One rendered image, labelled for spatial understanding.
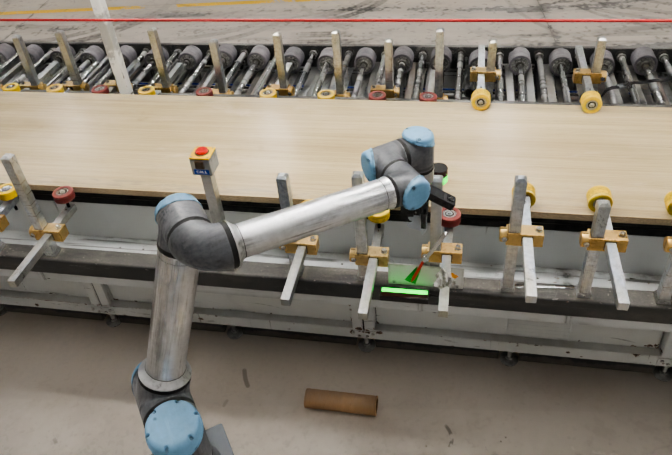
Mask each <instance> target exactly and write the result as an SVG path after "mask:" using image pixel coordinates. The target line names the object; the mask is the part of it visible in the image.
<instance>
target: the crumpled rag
mask: <svg viewBox="0 0 672 455"><path fill-rule="evenodd" d="M435 277H436V278H437V280H436V281H435V282H434V286H435V287H438V288H439V289H443V288H445V286H446V287H449V288H451V289H452V287H454V285H455V284H456V281H455V279H454V278H452V276H451V273H450V272H447V271H446V269H445V268H442V269H441V270H440V271H439V272H438V273H437V274H436V275H435Z"/></svg>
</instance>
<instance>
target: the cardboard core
mask: <svg viewBox="0 0 672 455"><path fill-rule="evenodd" d="M304 407H305V408H311V409H320V410H328V411H337V412H346V413H354V414H363V415H371V416H376V414H377V408H378V396H374V395H365V394H356V393H347V392H338V391H329V390H320V389H311V388H307V389H306V391H305V396H304Z"/></svg>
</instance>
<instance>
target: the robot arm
mask: <svg viewBox="0 0 672 455"><path fill-rule="evenodd" d="M434 146H435V141H434V134H433V132H432V131H431V130H429V129H428V128H426V127H422V126H411V127H407V128H406V129H404V130H403V132H402V138H399V139H396V140H393V141H390V142H387V143H385V144H382V145H379V146H376V147H374V148H370V149H368V150H366V151H364V152H363V153H362V154H361V167H362V170H363V173H364V175H365V177H366V179H367V180H368V181H369V182H366V183H363V184H360V185H357V186H354V187H351V188H347V189H344V190H341V191H338V192H335V193H332V194H328V195H325V196H322V197H319V198H316V199H313V200H309V201H306V202H303V203H300V204H297V205H293V206H290V207H287V208H284V209H281V210H278V211H274V212H271V213H268V214H265V215H262V216H259V217H255V218H252V219H249V220H246V221H243V222H240V223H236V224H231V223H229V222H227V221H222V222H218V223H211V222H210V220H209V218H208V216H207V215H206V213H205V211H204V210H203V206H202V204H201V203H200V202H199V201H198V200H197V199H196V198H195V197H194V196H192V195H190V194H187V193H175V194H172V195H169V196H167V197H166V198H165V199H163V200H161V201H160V202H159V203H158V205H157V206H156V208H155V212H154V216H155V222H156V223H157V224H158V237H157V259H156V269H155V279H154V289H153V299H152V309H151V319H150V330H149V340H148V350H147V358H146V359H144V360H143V361H142V362H141V363H140V364H138V366H137V367H136V368H135V370H134V371H133V374H132V377H131V384H132V392H133V394H134V396H135V400H136V403H137V406H138V409H139V412H140V416H141V419H142V422H143V425H144V428H145V439H146V443H147V445H148V447H149V449H150V451H151V452H152V454H153V455H221V453H220V452H219V450H218V449H217V448H215V447H214V446H213V445H211V444H210V441H209V439H208V436H207V433H206V431H205V428H204V425H203V421H202V418H201V416H200V414H199V412H198V410H197V408H196V406H195V403H194V400H193V398H192V395H191V393H190V381H191V374H192V369H191V366H190V364H189V362H188V361H187V353H188V346H189V339H190V332H191V325H192V318H193V311H194V304H195V297H196V289H197V282H198V275H199V270H202V271H211V272H220V271H228V270H232V269H235V268H238V267H240V266H241V264H242V262H243V260H244V259H245V258H247V257H250V256H253V255H256V254H259V253H262V252H265V251H268V250H271V249H274V248H277V247H280V246H283V245H286V244H289V243H292V242H295V241H298V240H301V239H304V238H307V237H309V236H312V235H315V234H318V233H321V232H324V231H327V230H330V229H333V228H336V227H339V226H342V225H345V224H348V223H351V222H354V221H357V220H360V219H363V218H366V217H369V216H372V215H375V214H377V213H380V212H383V211H386V210H389V209H395V208H398V207H401V216H407V217H408V219H409V220H410V221H412V222H409V223H407V227H409V228H411V229H415V230H419V231H421V235H424V233H425V232H426V229H427V215H428V206H429V200H430V201H432V202H434V203H436V204H438V205H440V206H442V207H444V208H446V209H448V210H450V211H451V210H452V209H453V208H454V207H455V206H456V197H455V196H453V195H451V194H449V193H447V192H445V191H443V190H441V189H438V188H436V187H434V186H432V185H430V184H431V183H432V182H433V180H434Z"/></svg>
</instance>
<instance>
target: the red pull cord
mask: <svg viewBox="0 0 672 455"><path fill-rule="evenodd" d="M0 21H100V22H672V19H0Z"/></svg>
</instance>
